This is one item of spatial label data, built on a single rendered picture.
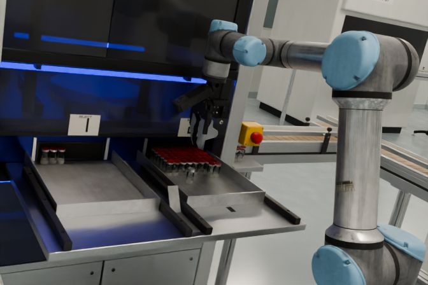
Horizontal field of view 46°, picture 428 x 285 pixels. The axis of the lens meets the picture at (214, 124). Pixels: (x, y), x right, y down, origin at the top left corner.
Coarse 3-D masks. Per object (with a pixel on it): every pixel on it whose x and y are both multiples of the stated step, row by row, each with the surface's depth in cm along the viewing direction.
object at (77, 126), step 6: (72, 120) 136; (78, 120) 137; (84, 120) 138; (90, 120) 139; (96, 120) 140; (72, 126) 137; (78, 126) 138; (84, 126) 139; (90, 126) 140; (96, 126) 140; (72, 132) 137; (78, 132) 138; (84, 132) 139; (90, 132) 140; (96, 132) 141
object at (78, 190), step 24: (48, 168) 140; (72, 168) 144; (96, 168) 147; (120, 168) 149; (48, 192) 120; (72, 192) 129; (96, 192) 131; (120, 192) 134; (144, 192) 135; (72, 216) 116
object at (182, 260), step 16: (96, 256) 155; (112, 256) 158; (128, 256) 161; (144, 256) 164; (160, 256) 168; (176, 256) 171; (192, 256) 175; (0, 272) 140; (16, 272) 143; (32, 272) 145; (48, 272) 148; (64, 272) 151; (80, 272) 154; (96, 272) 157; (112, 272) 160; (128, 272) 163; (144, 272) 166; (160, 272) 170; (176, 272) 174; (192, 272) 177
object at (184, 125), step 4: (180, 120) 154; (184, 120) 155; (188, 120) 156; (180, 124) 155; (184, 124) 155; (188, 124) 156; (180, 128) 155; (184, 128) 156; (180, 132) 156; (184, 132) 156; (180, 136) 156; (184, 136) 157; (188, 136) 158
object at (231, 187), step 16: (144, 160) 155; (160, 176) 145; (176, 176) 153; (224, 176) 161; (240, 176) 156; (192, 192) 144; (208, 192) 146; (224, 192) 148; (240, 192) 151; (256, 192) 144
